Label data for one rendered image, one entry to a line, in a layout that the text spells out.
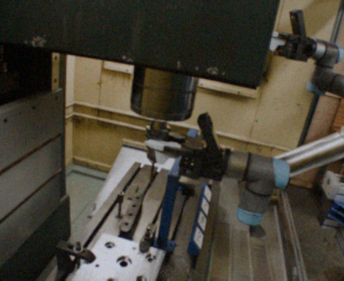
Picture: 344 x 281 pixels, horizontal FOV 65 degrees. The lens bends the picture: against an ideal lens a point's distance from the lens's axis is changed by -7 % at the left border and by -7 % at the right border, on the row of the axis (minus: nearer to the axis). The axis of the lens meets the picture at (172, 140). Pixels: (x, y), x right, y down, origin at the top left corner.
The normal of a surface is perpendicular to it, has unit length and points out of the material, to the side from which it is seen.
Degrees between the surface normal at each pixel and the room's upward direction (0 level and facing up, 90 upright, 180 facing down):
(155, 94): 90
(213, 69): 90
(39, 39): 90
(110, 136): 90
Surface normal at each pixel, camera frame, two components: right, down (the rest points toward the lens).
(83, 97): -0.22, 0.36
